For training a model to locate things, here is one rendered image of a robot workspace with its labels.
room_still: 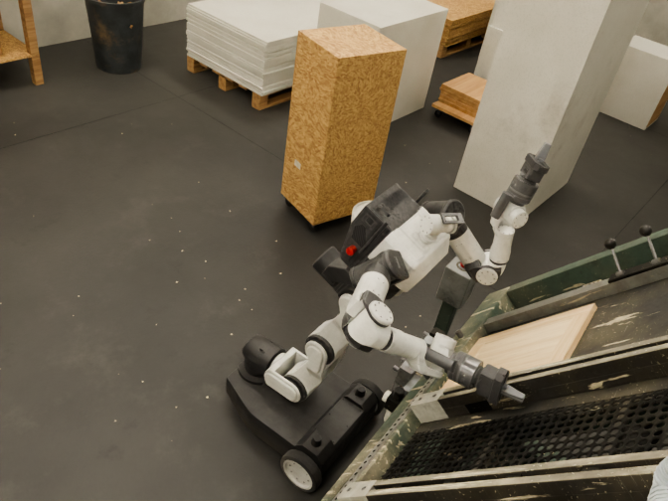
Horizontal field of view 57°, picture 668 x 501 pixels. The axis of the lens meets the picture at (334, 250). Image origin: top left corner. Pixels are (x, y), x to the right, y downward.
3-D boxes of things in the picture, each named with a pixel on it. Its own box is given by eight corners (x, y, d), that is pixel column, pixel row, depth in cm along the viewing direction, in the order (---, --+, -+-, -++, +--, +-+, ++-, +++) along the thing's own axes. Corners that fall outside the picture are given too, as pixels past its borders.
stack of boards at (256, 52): (348, 27, 748) (356, -28, 709) (417, 58, 702) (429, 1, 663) (185, 69, 589) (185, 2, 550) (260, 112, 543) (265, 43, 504)
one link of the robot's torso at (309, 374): (272, 390, 283) (305, 336, 249) (298, 365, 297) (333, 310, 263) (296, 413, 280) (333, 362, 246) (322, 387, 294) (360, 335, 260)
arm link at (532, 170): (546, 158, 211) (529, 188, 216) (521, 149, 209) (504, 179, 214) (558, 172, 200) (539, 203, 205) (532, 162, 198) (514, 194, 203)
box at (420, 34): (373, 83, 628) (391, -14, 569) (423, 107, 600) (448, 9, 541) (306, 107, 564) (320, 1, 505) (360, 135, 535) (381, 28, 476)
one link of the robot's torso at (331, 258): (306, 271, 236) (326, 247, 223) (325, 255, 245) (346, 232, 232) (356, 324, 233) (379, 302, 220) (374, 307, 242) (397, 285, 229)
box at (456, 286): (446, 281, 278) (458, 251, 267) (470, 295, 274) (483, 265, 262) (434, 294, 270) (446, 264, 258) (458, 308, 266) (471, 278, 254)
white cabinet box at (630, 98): (606, 97, 689) (635, 35, 644) (657, 118, 663) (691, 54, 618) (591, 108, 660) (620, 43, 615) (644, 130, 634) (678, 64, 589)
